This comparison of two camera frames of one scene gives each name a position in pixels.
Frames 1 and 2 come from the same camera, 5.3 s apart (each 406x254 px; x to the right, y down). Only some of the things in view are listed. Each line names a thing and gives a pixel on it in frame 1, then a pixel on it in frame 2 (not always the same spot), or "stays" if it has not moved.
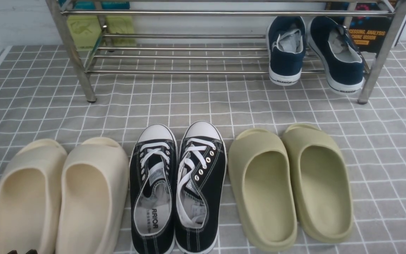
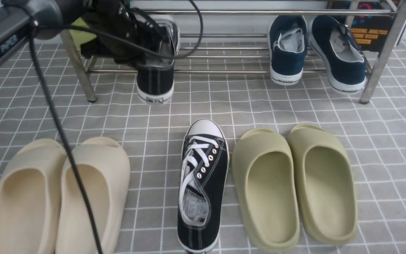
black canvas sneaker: x=153 y=182 → x=155 y=76
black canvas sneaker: x=201 y=171 stays
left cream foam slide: x=30 y=199 stays
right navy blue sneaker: x=342 y=62 stays
